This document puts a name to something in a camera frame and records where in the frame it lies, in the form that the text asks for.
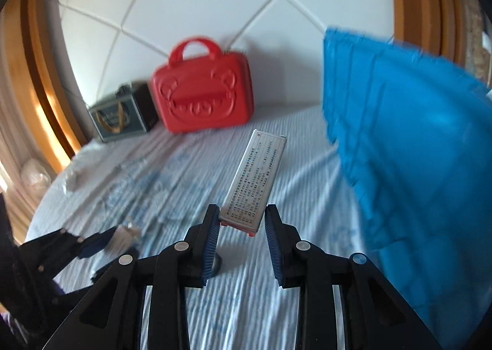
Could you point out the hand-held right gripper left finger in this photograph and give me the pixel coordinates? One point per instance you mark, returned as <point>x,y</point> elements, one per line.
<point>210,242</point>

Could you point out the light window curtain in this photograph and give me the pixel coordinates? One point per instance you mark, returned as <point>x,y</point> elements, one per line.
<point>11,142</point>

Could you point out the silver medicine box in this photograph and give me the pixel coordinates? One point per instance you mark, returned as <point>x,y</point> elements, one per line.
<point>255,177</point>

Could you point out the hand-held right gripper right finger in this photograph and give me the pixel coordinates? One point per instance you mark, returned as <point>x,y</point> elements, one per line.
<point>273,246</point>

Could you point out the wooden headboard frame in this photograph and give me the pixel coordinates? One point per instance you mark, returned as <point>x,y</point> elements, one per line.
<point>42,65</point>

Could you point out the rolled patterned carpet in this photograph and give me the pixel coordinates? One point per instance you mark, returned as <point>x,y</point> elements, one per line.
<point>478,39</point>

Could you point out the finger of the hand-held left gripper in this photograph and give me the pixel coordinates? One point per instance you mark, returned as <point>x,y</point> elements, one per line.
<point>96,244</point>
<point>100,275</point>

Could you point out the crumpled white tissue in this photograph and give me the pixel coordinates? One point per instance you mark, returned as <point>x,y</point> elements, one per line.
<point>73,181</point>

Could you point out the clear plastic bag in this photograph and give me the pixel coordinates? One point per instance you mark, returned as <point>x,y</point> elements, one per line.
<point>34,177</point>

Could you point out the light blue bedsheet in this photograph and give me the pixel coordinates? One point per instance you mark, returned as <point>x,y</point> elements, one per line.
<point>173,188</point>

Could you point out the dark gift box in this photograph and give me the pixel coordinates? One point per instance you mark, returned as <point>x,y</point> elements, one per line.
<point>115,119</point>

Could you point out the red bear suitcase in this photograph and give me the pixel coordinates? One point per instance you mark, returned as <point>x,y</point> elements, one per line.
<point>200,100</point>

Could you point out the blue plastic crate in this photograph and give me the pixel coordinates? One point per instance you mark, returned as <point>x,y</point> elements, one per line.
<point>403,142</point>

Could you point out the small white packet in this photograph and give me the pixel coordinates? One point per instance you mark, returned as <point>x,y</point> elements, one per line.
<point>125,238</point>

